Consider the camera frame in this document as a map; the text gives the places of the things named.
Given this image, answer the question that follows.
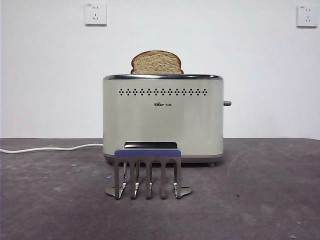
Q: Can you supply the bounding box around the brown bread slice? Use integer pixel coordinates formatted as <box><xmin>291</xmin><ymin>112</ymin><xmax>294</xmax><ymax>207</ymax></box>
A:
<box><xmin>129</xmin><ymin>50</ymin><xmax>185</xmax><ymax>75</ymax></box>

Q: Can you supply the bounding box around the cream steel two-slot toaster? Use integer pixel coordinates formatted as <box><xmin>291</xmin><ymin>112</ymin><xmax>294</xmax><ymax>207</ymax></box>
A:
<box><xmin>102</xmin><ymin>73</ymin><xmax>225</xmax><ymax>168</ymax></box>

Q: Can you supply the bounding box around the steel toast rack blue top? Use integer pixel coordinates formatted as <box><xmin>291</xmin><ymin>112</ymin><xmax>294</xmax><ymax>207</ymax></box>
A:
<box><xmin>105</xmin><ymin>148</ymin><xmax>193</xmax><ymax>200</ymax></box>

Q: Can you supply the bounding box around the white wall socket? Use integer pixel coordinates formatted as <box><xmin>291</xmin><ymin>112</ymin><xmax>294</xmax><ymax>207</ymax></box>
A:
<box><xmin>84</xmin><ymin>2</ymin><xmax>108</xmax><ymax>27</ymax></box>
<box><xmin>296</xmin><ymin>4</ymin><xmax>319</xmax><ymax>28</ymax></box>

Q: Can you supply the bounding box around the white power cable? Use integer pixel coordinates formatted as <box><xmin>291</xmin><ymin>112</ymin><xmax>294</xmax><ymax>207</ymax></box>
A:
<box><xmin>0</xmin><ymin>143</ymin><xmax>104</xmax><ymax>154</ymax></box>

